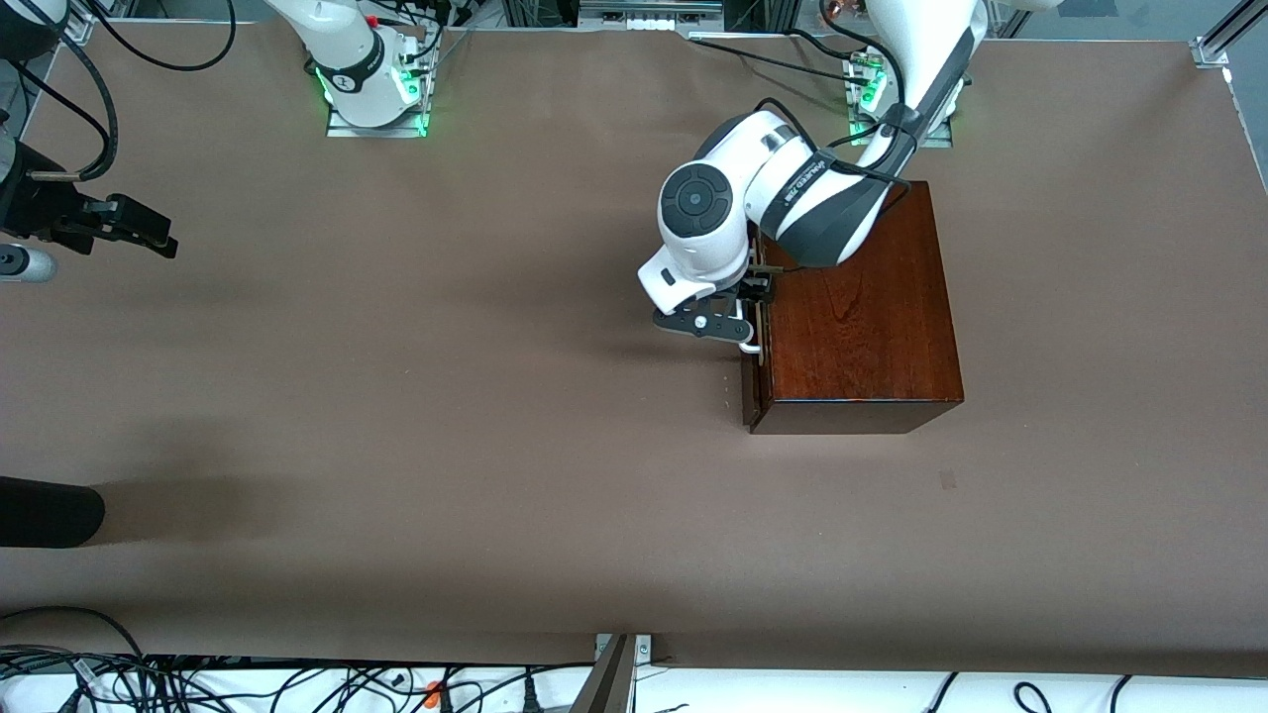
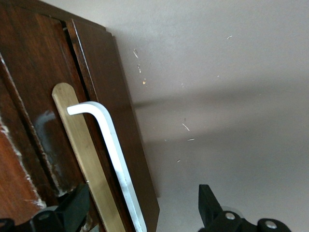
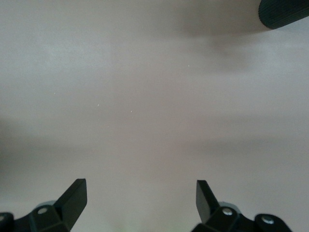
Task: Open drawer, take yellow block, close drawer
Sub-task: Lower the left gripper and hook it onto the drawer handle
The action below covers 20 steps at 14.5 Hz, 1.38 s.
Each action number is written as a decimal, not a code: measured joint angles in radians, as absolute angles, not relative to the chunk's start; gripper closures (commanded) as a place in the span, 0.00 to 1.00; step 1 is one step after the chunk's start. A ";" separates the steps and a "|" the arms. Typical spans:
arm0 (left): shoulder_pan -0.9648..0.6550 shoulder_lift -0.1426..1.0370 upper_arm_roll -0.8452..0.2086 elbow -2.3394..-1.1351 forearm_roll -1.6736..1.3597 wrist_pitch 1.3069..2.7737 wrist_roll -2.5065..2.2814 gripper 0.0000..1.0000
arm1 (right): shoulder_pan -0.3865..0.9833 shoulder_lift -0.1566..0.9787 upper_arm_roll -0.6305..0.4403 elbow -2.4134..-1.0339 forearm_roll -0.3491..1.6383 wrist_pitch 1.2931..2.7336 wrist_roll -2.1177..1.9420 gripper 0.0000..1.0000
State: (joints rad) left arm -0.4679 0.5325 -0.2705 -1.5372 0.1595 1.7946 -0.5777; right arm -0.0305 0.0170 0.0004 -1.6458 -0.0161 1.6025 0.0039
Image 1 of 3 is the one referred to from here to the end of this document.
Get dark brown wooden cabinet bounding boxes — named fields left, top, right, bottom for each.
left=748, top=181, right=965, bottom=436

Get white power strip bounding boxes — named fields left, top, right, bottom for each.
left=580, top=0, right=724, bottom=33

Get black cylinder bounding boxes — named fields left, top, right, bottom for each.
left=0, top=475, right=106, bottom=549

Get dark grey pole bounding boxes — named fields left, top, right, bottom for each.
left=573, top=634, right=637, bottom=713

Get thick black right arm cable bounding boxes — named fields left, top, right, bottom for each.
left=0, top=0, right=122, bottom=185

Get thin black hanging cable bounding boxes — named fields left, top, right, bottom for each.
left=84, top=0, right=239, bottom=73

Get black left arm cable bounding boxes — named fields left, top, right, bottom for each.
left=755, top=25, right=914, bottom=214

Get thin black table cable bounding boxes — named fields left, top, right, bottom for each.
left=688, top=33, right=868, bottom=85

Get metal base plate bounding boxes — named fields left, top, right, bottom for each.
left=325, top=28, right=434, bottom=139
left=845, top=50, right=955, bottom=150

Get arched black cable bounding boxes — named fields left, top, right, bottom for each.
left=0, top=606, right=148, bottom=662

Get tangled black cables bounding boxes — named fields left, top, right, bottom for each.
left=0, top=644, right=595, bottom=713

